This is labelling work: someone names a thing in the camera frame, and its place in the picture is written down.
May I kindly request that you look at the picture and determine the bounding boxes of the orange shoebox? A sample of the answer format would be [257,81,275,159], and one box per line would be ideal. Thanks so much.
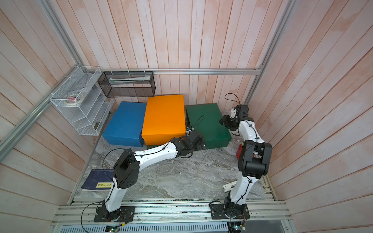
[142,95,186,146]

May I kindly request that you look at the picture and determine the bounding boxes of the blue shoebox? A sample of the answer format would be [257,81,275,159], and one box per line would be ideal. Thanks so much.
[103,102,147,148]

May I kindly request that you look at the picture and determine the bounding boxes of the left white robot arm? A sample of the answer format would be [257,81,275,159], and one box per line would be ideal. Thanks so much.
[94,131,206,222]

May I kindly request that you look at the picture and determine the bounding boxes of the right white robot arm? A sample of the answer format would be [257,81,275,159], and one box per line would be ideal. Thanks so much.
[209,104,273,219]

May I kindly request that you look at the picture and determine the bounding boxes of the red pen cup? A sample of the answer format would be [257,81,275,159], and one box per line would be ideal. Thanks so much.
[236,143,243,159]

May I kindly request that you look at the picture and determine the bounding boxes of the white stapler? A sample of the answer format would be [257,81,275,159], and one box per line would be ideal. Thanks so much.
[222,181,237,192]

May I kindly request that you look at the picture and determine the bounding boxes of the dark blue notebook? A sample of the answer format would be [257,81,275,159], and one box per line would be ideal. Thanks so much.
[81,170,114,191]

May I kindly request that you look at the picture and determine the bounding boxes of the paper in mesh basket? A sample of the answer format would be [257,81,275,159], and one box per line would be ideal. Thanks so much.
[109,75,151,84]

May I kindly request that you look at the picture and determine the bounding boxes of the tape roll in shelf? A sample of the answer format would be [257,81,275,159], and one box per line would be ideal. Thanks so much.
[63,93,84,106]

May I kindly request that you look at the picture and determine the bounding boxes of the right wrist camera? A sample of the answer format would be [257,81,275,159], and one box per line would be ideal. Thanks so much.
[230,108,237,119]

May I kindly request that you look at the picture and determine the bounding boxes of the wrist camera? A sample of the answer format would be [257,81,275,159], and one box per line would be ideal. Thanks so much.
[186,126,194,135]
[230,108,237,119]

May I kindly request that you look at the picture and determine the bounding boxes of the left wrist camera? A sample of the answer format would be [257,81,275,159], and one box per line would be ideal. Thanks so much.
[186,126,194,135]

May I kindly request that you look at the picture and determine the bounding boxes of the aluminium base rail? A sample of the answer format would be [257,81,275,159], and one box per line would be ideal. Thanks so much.
[51,199,297,233]

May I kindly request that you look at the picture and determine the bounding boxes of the black mesh wall basket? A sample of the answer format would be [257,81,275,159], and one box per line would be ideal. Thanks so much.
[98,71,156,98]

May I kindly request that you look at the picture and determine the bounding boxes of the white wire wall shelf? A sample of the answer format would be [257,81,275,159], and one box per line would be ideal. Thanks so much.
[50,66,114,136]

